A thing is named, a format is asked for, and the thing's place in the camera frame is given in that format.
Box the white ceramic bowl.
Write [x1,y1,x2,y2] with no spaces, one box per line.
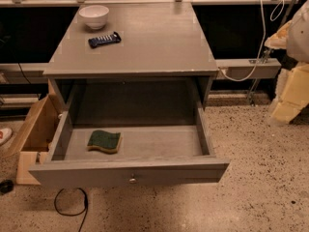
[78,5,109,30]

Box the green yellow sponge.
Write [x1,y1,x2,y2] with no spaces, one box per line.
[87,130,122,154]

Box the white cable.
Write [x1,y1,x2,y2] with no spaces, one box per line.
[218,0,286,82]

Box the black round object on floor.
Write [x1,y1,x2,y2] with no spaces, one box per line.
[0,180,14,195]

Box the white red shoe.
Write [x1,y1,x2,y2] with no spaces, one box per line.
[0,128,13,146]

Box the grey metal shelf rail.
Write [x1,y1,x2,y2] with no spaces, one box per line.
[216,58,281,80]

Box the black cable on floor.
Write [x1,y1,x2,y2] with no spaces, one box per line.
[53,187,90,232]

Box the light wooden drawer box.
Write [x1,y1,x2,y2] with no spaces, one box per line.
[6,94,66,186]

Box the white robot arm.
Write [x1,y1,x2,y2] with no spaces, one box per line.
[265,0,309,125]

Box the silver drawer knob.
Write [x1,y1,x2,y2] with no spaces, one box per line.
[129,174,137,184]

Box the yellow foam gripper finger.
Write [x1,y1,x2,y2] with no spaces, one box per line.
[269,63,309,125]
[265,20,292,49]

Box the dark blue remote control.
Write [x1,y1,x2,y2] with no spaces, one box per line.
[88,32,122,48]

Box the grey wooden cabinet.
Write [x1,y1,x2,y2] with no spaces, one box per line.
[42,1,220,128]

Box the metal diagonal rod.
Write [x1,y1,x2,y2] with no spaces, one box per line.
[247,0,302,106]

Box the grey open top drawer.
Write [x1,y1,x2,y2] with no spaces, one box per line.
[29,105,230,188]

